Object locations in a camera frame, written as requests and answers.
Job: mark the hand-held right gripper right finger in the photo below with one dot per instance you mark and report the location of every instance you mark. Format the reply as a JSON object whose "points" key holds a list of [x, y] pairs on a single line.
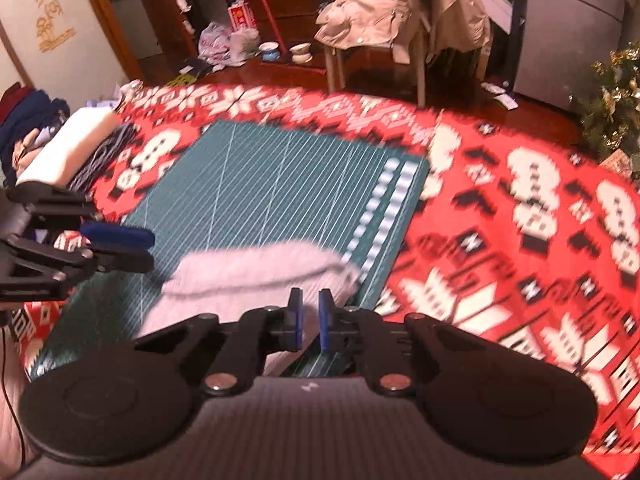
{"points": [[325, 320]]}

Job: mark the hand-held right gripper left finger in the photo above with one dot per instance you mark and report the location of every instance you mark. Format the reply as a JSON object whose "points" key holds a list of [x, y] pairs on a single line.
{"points": [[296, 320]]}

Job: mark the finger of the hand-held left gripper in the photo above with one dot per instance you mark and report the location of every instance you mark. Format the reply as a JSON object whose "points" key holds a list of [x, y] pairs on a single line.
{"points": [[117, 236], [120, 262]]}

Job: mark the grey knit polo shirt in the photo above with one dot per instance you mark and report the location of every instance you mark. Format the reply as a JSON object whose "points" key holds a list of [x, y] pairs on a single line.
{"points": [[250, 270]]}

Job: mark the dark folded clothes pile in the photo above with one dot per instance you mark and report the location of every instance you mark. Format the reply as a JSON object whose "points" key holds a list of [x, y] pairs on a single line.
{"points": [[25, 120]]}

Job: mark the green cutting mat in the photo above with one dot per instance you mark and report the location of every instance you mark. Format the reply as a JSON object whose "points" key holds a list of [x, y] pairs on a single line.
{"points": [[250, 185]]}

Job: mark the red patterned blanket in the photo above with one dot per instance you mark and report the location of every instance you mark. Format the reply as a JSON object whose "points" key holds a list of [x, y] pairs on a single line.
{"points": [[500, 240]]}

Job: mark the white printed plastic bag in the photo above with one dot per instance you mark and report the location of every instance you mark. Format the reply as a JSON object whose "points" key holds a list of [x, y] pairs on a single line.
{"points": [[215, 42]]}

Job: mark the white cloth bag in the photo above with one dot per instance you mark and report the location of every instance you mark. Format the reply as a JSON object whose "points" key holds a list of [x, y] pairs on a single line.
{"points": [[245, 42]]}

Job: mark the blue white bowl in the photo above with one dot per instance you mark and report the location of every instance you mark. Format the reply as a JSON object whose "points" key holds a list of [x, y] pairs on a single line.
{"points": [[271, 52]]}

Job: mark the red white carton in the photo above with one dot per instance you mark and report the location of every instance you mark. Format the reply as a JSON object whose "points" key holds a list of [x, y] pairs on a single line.
{"points": [[242, 16]]}

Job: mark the pale wooden chair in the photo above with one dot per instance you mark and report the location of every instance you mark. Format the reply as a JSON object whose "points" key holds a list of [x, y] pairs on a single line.
{"points": [[421, 75]]}

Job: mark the white paper scraps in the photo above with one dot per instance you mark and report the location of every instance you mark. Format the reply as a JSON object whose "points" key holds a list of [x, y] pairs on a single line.
{"points": [[502, 96]]}

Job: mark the brown wooden cabinet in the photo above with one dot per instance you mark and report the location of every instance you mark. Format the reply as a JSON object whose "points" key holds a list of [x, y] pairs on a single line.
{"points": [[295, 10]]}

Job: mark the beige jacket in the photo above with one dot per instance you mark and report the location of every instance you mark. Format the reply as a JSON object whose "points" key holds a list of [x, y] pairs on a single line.
{"points": [[400, 5]]}

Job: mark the kraft patterned gift box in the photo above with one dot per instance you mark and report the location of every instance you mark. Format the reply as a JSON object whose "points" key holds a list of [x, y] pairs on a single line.
{"points": [[616, 164]]}

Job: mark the black desk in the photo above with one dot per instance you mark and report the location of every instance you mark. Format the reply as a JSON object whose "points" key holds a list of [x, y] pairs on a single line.
{"points": [[517, 20]]}

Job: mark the white flat box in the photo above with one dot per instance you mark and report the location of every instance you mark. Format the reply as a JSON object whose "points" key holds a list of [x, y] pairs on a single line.
{"points": [[492, 5]]}

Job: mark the small Christmas tree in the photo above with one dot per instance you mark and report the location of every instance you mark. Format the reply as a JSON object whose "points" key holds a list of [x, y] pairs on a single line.
{"points": [[610, 105]]}

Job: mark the grey refrigerator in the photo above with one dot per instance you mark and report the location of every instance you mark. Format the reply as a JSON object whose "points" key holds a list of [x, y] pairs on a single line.
{"points": [[565, 35]]}

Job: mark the gold wall sticker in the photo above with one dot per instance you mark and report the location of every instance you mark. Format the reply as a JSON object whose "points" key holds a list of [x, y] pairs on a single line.
{"points": [[50, 25]]}

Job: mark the wooden door frame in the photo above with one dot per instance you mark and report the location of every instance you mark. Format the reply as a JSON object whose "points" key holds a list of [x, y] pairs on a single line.
{"points": [[112, 20]]}

